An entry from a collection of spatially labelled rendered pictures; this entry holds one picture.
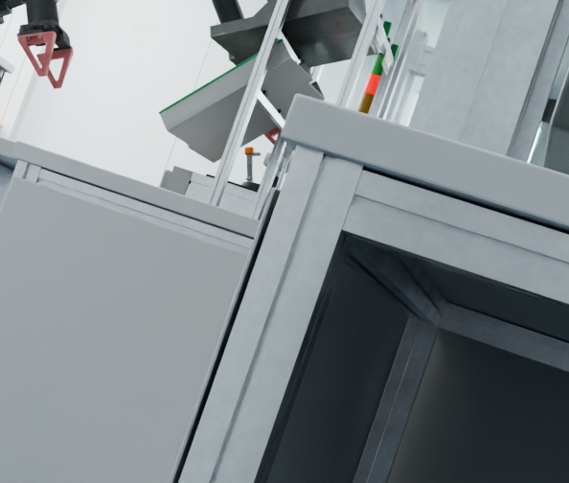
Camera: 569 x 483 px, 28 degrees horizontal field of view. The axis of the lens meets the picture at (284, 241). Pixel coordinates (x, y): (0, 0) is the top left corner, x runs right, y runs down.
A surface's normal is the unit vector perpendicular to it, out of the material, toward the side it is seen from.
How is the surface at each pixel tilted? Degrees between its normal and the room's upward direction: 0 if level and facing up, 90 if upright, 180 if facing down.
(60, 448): 90
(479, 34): 90
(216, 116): 135
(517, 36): 90
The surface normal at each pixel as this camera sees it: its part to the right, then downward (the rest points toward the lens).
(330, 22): 0.07, 0.97
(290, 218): -0.19, -0.13
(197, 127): 0.39, 0.87
